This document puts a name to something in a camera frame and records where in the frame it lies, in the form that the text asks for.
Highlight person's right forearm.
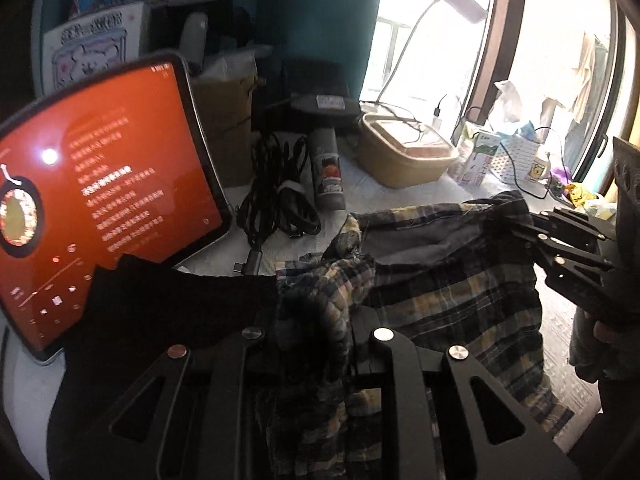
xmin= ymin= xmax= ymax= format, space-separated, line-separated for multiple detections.
xmin=568 ymin=307 xmax=640 ymax=383

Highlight plaid flannel shirt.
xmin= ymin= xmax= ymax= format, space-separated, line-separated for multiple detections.
xmin=255 ymin=190 xmax=576 ymax=480

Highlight tablet with red screen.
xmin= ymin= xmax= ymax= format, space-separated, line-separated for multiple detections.
xmin=0 ymin=50 xmax=236 ymax=367

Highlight white green drink carton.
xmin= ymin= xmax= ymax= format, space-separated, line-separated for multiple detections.
xmin=447 ymin=121 xmax=503 ymax=187

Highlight yellow toy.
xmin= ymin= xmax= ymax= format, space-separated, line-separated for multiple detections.
xmin=562 ymin=182 xmax=598 ymax=207

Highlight thin-framed eyeglasses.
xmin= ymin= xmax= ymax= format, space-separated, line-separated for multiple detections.
xmin=359 ymin=102 xmax=443 ymax=143

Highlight beige lidded food container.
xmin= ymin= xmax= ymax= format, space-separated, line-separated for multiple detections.
xmin=356 ymin=112 xmax=460 ymax=190

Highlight black cloth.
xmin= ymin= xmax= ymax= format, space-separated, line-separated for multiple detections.
xmin=47 ymin=254 xmax=279 ymax=463

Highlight person's right hand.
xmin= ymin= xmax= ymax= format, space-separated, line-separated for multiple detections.
xmin=591 ymin=319 xmax=623 ymax=345

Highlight black cable bundle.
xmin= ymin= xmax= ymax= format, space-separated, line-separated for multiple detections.
xmin=236 ymin=132 xmax=323 ymax=277

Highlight grey computer mouse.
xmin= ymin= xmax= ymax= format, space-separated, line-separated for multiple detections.
xmin=179 ymin=12 xmax=209 ymax=73

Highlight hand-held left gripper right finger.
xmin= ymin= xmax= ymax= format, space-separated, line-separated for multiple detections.
xmin=350 ymin=309 xmax=582 ymax=480

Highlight white cup with bear print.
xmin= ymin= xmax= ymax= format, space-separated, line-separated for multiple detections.
xmin=522 ymin=152 xmax=553 ymax=183

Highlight brown cardboard box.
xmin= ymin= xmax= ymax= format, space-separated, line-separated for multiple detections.
xmin=192 ymin=72 xmax=258 ymax=188

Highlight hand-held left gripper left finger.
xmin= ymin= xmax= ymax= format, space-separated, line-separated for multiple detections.
xmin=47 ymin=326 xmax=275 ymax=480

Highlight white perforated basket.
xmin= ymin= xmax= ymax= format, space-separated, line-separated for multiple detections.
xmin=487 ymin=132 xmax=546 ymax=185

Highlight white box with bear print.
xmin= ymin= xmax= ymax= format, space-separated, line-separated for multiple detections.
xmin=41 ymin=1 xmax=152 ymax=93

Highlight black power adapter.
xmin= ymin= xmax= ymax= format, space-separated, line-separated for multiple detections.
xmin=292 ymin=92 xmax=361 ymax=122

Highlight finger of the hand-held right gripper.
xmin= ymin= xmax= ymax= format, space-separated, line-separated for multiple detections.
xmin=509 ymin=225 xmax=621 ymax=311
xmin=529 ymin=208 xmax=619 ymax=244

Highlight white crumpled tissue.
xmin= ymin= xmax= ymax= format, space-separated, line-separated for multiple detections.
xmin=487 ymin=79 xmax=525 ymax=133

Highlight grey printed spray can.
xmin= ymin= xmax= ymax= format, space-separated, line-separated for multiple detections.
xmin=307 ymin=127 xmax=348 ymax=211

